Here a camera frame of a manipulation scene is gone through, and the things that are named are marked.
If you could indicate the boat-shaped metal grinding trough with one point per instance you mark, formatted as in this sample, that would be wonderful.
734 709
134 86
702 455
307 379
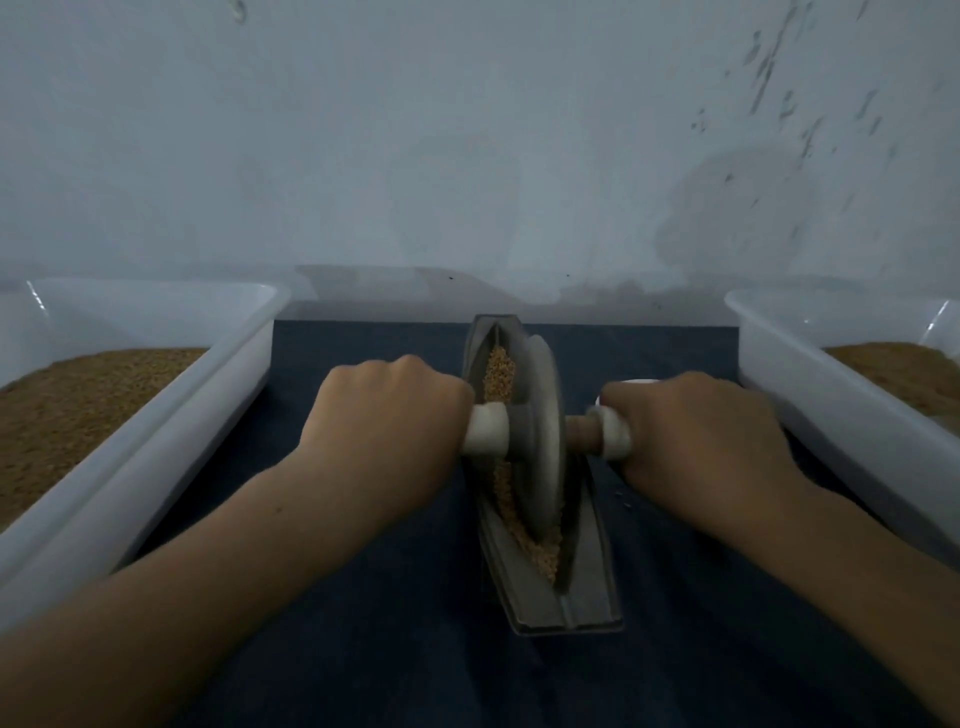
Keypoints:
585 600

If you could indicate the person's right hand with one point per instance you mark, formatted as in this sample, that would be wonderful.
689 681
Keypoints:
705 450

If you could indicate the white plastic tray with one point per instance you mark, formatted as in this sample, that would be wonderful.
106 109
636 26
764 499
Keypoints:
165 428
833 413

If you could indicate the white round plate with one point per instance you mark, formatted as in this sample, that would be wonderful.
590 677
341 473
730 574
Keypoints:
633 384

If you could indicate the person's right forearm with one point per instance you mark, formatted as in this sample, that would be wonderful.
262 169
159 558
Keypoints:
878 593

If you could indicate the person's left forearm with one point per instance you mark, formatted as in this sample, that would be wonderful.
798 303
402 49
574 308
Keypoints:
165 615

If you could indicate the person's left hand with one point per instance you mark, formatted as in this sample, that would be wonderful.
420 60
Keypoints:
383 435

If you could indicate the small ground grain portion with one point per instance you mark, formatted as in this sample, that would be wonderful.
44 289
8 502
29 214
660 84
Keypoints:
500 375

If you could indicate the dark blue tablecloth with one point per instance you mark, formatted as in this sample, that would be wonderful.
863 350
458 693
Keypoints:
390 645

